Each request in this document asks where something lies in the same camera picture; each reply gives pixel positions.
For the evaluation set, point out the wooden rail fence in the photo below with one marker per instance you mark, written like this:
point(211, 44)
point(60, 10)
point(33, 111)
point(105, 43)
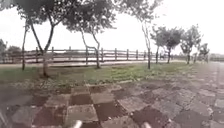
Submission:
point(110, 55)

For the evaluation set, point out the chequered stone paving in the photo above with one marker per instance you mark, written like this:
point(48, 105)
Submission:
point(133, 100)

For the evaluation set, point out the grass strip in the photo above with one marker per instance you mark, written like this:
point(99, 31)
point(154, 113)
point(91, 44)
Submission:
point(100, 73)

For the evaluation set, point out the row of trees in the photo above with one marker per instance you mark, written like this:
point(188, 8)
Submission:
point(46, 33)

